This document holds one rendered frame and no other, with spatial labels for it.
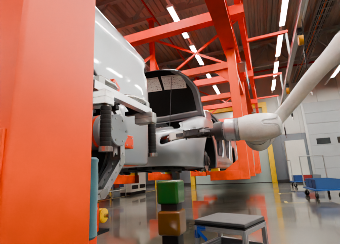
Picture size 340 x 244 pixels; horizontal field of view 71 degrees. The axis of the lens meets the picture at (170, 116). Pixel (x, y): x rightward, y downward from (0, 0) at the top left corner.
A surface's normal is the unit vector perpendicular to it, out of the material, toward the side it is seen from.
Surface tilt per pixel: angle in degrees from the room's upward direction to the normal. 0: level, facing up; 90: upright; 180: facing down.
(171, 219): 90
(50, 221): 90
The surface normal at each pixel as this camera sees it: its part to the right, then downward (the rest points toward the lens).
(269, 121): -0.22, -0.38
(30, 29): 0.93, -0.13
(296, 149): -0.35, -0.20
